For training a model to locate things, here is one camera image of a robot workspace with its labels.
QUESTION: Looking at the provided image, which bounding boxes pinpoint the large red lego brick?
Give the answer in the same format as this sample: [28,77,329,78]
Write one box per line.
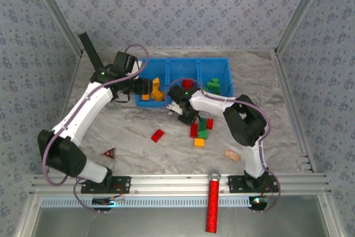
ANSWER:
[150,129,165,144]

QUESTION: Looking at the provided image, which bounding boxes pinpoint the left black mount plate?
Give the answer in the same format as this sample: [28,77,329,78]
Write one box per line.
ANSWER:
[80,175,131,195]

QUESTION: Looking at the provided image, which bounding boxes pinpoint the long black bar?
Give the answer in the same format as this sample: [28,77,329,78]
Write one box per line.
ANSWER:
[78,31,105,71]

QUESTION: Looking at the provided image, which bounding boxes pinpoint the right black mount plate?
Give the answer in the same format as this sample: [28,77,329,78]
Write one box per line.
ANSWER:
[227,175,280,194]

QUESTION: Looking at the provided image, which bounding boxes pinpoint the right round circuit board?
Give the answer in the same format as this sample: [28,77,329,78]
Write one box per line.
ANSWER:
[248,195,269,211]

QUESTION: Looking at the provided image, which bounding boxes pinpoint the white slotted cable duct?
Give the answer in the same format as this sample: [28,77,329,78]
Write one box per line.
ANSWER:
[41,195,250,208]

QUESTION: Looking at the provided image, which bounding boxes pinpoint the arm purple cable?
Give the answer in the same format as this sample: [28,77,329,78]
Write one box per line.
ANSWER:
[165,78,281,214]
[41,43,150,214]

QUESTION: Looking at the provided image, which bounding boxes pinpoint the red triangle sign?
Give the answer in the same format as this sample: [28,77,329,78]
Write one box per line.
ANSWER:
[102,145,116,162]

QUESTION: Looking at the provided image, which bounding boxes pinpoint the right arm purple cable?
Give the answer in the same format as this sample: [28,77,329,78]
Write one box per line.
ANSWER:
[165,78,281,214]

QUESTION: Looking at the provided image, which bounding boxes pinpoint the black mount plate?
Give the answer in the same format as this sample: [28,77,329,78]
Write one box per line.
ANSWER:
[227,175,280,194]
[80,175,131,195]

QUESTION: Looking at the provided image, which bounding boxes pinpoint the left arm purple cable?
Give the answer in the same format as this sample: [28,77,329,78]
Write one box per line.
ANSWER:
[41,43,150,214]

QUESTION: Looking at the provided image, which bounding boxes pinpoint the aluminium side rail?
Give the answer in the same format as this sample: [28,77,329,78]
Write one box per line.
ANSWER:
[41,52,84,175]
[273,51,317,174]

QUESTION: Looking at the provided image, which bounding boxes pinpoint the left black circuit board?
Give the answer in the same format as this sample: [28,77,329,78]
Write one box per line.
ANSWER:
[92,196,125,208]

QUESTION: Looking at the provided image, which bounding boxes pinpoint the small orange printed tile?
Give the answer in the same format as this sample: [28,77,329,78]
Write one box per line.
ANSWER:
[224,149,240,162]

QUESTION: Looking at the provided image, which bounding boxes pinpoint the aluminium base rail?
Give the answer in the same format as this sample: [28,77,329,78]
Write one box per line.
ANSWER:
[29,173,332,196]

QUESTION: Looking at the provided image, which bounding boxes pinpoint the aluminium frame post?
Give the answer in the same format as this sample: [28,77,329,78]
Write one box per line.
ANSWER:
[274,0,332,56]
[27,0,84,56]

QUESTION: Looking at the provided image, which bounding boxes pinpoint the red glitter microphone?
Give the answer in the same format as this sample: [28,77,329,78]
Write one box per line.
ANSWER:
[205,169,222,234]

